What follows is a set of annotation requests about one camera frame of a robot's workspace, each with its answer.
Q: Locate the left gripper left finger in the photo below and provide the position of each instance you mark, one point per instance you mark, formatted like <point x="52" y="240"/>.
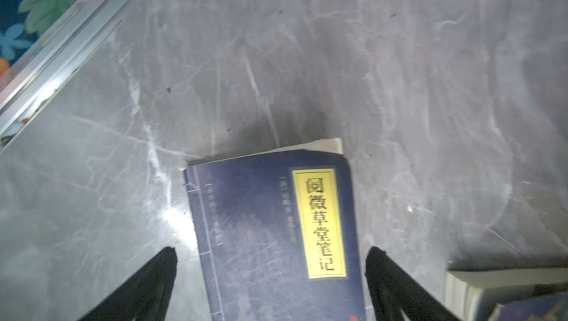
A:
<point x="145" y="295"/>

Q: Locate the navy book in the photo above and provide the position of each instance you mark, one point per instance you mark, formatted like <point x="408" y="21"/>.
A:
<point x="475" y="295"/>
<point x="276" y="234"/>

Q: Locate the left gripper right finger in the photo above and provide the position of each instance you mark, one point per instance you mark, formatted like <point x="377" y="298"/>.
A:
<point x="395" y="295"/>

